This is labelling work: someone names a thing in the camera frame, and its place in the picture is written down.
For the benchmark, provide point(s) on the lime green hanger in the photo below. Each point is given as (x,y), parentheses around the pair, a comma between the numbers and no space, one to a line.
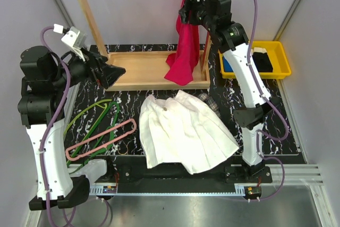
(94,119)

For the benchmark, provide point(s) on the folded blue cloth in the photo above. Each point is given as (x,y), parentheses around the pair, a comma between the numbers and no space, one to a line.
(226,66)

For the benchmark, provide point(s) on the navy plaid skirt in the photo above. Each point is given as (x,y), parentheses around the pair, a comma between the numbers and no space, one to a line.
(208,99)

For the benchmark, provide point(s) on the wooden clothes rack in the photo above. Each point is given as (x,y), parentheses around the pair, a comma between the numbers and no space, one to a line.
(146,70)

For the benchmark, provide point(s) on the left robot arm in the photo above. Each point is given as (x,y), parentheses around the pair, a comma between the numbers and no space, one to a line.
(45,86)

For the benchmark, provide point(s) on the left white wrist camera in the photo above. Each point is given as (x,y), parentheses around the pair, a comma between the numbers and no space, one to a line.
(73,38)

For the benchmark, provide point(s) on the yellow plastic tray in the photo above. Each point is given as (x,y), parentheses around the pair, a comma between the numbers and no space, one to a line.
(275,50)

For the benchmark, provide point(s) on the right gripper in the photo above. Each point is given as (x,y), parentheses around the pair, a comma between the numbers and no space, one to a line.
(191,5)

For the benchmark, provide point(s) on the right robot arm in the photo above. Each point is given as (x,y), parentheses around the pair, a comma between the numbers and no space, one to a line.
(231,40)

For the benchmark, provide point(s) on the white pink garment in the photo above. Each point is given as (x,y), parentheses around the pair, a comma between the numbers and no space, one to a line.
(184,130)

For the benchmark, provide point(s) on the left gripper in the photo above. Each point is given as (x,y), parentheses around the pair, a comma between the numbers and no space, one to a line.
(107,74)

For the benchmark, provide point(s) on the folded black cloth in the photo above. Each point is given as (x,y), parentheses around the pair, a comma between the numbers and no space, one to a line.
(261,60)

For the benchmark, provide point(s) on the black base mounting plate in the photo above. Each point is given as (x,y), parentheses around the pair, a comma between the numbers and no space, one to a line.
(233,170)

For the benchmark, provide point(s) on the magenta pink shirt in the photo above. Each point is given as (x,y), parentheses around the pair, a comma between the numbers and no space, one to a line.
(185,59)

